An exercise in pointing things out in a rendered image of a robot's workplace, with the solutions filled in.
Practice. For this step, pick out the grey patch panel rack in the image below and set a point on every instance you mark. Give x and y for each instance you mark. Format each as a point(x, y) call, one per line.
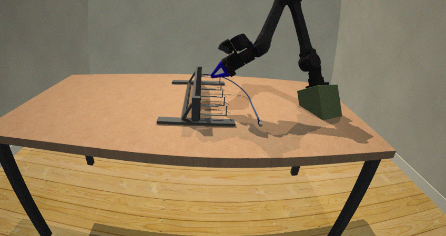
point(195, 107)

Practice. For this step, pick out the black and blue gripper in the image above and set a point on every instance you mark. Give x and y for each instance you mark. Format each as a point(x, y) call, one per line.
point(224, 65)

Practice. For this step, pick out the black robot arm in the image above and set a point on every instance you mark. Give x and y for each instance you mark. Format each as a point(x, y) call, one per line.
point(309, 60)

